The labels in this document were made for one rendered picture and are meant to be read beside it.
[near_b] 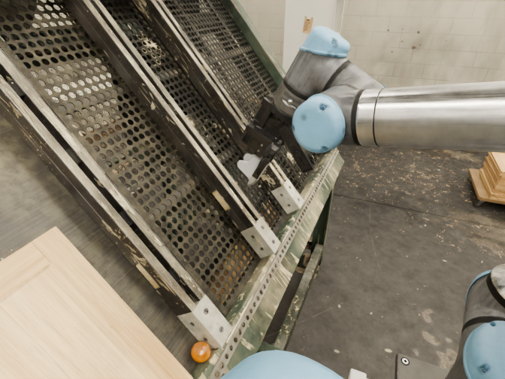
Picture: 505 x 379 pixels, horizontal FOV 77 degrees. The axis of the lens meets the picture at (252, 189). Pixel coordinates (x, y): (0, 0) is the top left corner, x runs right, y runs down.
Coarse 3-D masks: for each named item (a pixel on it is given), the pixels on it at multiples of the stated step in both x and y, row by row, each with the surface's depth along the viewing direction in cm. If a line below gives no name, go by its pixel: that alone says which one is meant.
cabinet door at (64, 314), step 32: (32, 256) 64; (64, 256) 68; (0, 288) 59; (32, 288) 62; (64, 288) 66; (96, 288) 70; (0, 320) 57; (32, 320) 60; (64, 320) 64; (96, 320) 68; (128, 320) 72; (0, 352) 56; (32, 352) 59; (64, 352) 62; (96, 352) 66; (128, 352) 70; (160, 352) 75
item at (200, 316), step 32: (0, 64) 69; (0, 96) 68; (32, 96) 71; (32, 128) 69; (64, 128) 74; (64, 160) 71; (96, 192) 73; (128, 224) 76; (128, 256) 79; (160, 256) 80; (160, 288) 80; (192, 288) 82; (192, 320) 81; (224, 320) 84
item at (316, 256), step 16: (288, 160) 202; (288, 176) 186; (256, 208) 150; (224, 224) 256; (320, 224) 223; (320, 240) 229; (320, 256) 219; (208, 272) 116; (304, 272) 203; (304, 288) 192; (288, 320) 173; (288, 336) 165
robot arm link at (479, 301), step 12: (504, 264) 57; (480, 276) 61; (492, 276) 55; (504, 276) 53; (480, 288) 57; (492, 288) 54; (504, 288) 52; (468, 300) 60; (480, 300) 56; (492, 300) 53; (504, 300) 51; (468, 312) 57; (480, 312) 54; (492, 312) 53; (504, 312) 52
